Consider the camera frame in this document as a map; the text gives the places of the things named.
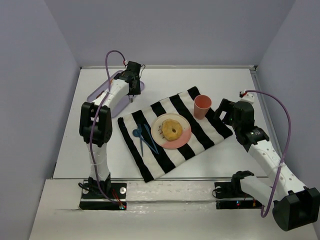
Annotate blue plastic fork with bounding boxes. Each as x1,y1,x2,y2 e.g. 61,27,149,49
137,124,144,157

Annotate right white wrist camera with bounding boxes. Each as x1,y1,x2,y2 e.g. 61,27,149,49
239,90,255,105

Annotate pink plastic cup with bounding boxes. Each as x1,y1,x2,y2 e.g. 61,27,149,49
193,94,212,120

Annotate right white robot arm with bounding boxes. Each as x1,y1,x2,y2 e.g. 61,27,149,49
214,99,320,231

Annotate black white striped placemat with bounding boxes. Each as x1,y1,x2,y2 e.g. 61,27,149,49
117,86,233,183

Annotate blue plastic spoon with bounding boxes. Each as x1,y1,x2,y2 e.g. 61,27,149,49
132,129,140,138

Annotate blue plastic knife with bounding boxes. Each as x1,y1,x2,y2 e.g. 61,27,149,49
143,123,159,154

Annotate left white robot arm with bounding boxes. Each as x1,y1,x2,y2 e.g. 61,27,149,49
79,61,142,195

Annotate metal serving tongs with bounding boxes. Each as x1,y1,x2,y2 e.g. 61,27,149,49
128,95,134,103

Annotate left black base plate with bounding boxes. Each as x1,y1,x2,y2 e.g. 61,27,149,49
78,180,127,211

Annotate large beige bagel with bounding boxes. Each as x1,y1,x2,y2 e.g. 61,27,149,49
161,119,183,141

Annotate cream and pink plate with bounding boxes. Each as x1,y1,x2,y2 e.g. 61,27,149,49
150,113,192,149

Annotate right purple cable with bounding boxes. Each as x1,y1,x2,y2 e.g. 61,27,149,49
246,89,293,218

